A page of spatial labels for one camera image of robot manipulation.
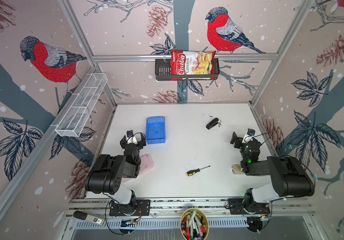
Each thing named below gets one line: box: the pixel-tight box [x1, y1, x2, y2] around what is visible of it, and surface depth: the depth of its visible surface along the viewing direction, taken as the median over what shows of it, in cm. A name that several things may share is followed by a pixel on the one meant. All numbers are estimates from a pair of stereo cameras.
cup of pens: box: [180, 208, 210, 240], surface depth 61 cm
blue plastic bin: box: [146, 116, 166, 145], surface depth 106 cm
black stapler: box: [206, 117, 219, 130], surface depth 107 cm
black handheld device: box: [73, 210, 106, 226], surface depth 69 cm
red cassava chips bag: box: [170, 49, 217, 81], surface depth 90 cm
